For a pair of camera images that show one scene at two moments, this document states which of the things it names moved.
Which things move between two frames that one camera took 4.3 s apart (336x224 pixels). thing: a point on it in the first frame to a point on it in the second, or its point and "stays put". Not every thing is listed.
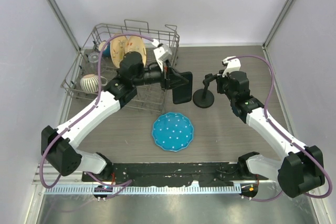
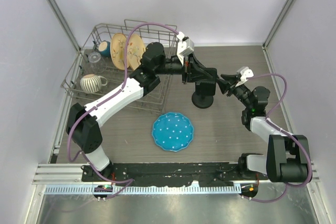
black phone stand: [204, 98] stays put
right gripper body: [223, 85] stays put
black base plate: [169, 173] stays put
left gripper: [170, 79] to [196, 70]
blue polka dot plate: [172, 131] stays put
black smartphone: [183, 94] to [205, 87]
